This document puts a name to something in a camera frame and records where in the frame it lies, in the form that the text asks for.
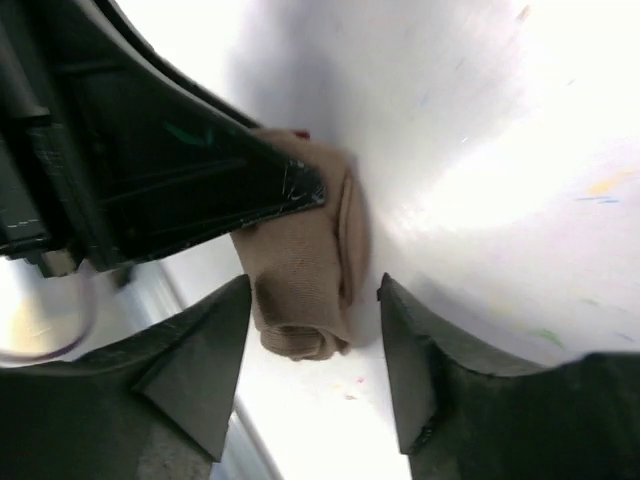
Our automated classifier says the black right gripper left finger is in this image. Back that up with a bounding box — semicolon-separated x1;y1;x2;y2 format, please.
1;275;250;479

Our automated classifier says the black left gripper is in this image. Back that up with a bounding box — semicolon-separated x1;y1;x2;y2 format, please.
1;1;325;277

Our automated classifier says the aluminium frame rail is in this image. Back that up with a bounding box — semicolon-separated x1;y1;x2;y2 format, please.
134;275;282;479

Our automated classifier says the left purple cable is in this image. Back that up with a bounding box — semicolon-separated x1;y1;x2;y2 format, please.
0;264;104;364

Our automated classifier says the tan sock with maroon cuff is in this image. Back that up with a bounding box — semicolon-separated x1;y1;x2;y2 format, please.
231;129;370;361

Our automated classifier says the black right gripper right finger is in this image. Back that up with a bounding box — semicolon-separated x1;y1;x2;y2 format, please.
377;276;639;479

